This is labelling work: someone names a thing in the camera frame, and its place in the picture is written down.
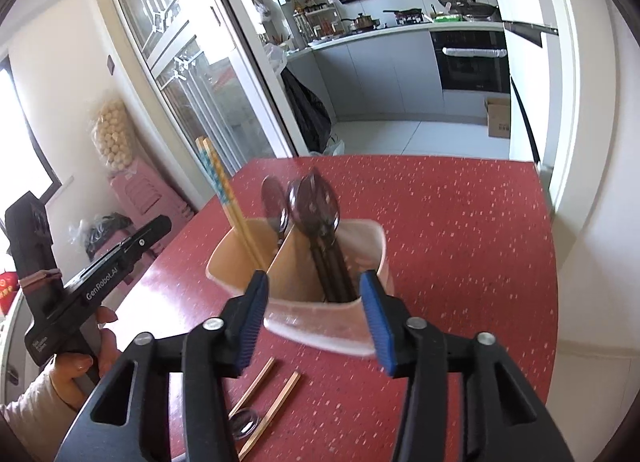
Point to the red item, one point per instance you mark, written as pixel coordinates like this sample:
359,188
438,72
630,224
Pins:
6,292

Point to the black built-in oven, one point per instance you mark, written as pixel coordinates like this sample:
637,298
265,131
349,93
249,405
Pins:
470,67

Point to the pink plastic utensil holder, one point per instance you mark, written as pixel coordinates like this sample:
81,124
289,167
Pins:
320,327

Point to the cardboard box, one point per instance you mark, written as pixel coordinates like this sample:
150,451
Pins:
497,120

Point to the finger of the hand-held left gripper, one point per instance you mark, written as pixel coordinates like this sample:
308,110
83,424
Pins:
150,234

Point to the plain wooden chopstick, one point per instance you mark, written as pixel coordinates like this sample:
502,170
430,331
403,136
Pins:
272,412
252,387

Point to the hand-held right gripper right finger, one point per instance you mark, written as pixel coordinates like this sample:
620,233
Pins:
377,327

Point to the black frying pan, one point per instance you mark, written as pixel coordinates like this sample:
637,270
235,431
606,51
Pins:
480,8

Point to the person's left hand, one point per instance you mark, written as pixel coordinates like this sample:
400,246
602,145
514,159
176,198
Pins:
107,352

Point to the green packet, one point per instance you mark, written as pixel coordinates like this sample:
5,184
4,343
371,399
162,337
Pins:
447,18

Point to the hanging black cloth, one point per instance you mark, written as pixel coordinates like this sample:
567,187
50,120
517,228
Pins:
305,112

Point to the kitchen spice rack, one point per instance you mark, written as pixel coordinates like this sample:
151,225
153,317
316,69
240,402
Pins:
317,17

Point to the copper cooking pot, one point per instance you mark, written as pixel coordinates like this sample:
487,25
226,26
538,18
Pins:
364,22

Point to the grey lower kitchen cabinets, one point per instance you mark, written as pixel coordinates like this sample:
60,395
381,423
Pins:
380,77

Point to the black plastic bag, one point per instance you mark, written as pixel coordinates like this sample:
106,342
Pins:
102,234

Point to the dark wall switch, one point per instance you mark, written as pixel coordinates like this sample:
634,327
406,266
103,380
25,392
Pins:
111,65

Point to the bag of beige balls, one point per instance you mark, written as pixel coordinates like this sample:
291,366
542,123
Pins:
112,135

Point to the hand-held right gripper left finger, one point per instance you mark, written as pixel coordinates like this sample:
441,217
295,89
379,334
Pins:
250,327

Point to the stack of pink stools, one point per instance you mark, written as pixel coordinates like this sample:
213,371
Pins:
150,194

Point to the person's left forearm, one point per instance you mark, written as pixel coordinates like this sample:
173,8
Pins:
35,417

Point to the sliding glass door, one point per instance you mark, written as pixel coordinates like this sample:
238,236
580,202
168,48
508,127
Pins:
165,67

